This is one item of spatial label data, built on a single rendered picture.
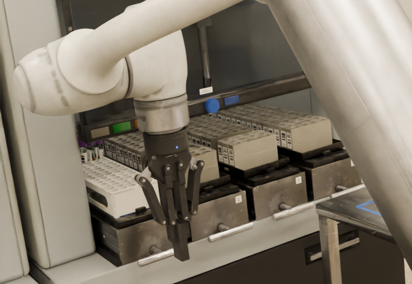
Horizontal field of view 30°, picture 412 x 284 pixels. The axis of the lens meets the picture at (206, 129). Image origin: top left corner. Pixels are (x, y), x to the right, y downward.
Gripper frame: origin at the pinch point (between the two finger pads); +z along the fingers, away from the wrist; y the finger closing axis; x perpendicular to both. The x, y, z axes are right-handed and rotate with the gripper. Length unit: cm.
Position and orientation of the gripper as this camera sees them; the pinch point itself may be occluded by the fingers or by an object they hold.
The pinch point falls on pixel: (179, 240)
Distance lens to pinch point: 136.7
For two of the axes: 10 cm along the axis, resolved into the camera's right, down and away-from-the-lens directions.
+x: 5.1, 1.5, -8.5
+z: 1.2, 9.6, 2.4
